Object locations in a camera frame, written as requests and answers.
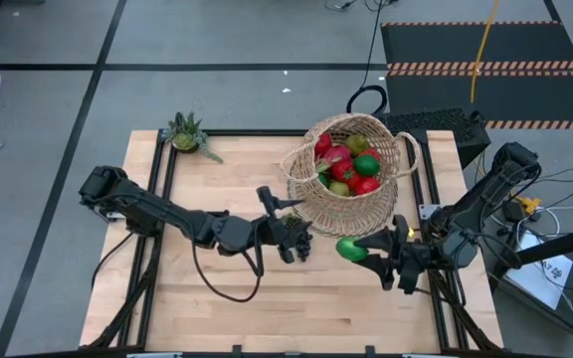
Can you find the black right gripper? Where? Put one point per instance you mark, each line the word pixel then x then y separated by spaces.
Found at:
pixel 411 256

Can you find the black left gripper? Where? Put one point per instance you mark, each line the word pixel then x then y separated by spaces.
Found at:
pixel 266 231

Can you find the black grape bunch with leaves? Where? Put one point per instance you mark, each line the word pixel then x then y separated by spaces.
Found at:
pixel 304 246

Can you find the small yellow-green pear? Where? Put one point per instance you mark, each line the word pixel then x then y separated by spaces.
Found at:
pixel 339 188

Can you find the shiny red apple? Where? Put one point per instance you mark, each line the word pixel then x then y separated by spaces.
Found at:
pixel 367 186

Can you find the orange-red tomato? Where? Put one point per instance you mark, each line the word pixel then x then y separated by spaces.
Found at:
pixel 352 181

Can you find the dark red apple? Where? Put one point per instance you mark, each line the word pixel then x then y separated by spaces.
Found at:
pixel 322 144

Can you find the red bell pepper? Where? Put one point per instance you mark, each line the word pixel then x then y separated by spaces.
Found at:
pixel 372 153

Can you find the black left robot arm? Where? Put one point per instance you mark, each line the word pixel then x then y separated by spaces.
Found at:
pixel 167 216

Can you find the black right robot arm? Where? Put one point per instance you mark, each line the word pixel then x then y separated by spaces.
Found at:
pixel 490 199

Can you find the yellow gripper tag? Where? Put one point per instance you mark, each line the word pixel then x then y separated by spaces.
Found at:
pixel 411 232

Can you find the potted succulent plant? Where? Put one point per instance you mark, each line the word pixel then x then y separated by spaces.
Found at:
pixel 185 139

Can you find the black perforated computer case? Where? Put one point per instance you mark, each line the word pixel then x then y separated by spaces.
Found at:
pixel 436 126

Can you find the yellow connector plug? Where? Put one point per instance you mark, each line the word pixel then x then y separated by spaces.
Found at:
pixel 529 204

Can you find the white paper sheet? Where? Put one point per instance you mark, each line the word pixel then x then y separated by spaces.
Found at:
pixel 550 271

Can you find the black side desk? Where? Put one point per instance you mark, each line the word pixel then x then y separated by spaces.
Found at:
pixel 555 247

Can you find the black hazard-striped floor mat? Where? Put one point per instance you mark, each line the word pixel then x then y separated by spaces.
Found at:
pixel 490 45

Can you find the black aluminium table frame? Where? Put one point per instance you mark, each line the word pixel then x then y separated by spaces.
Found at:
pixel 247 132

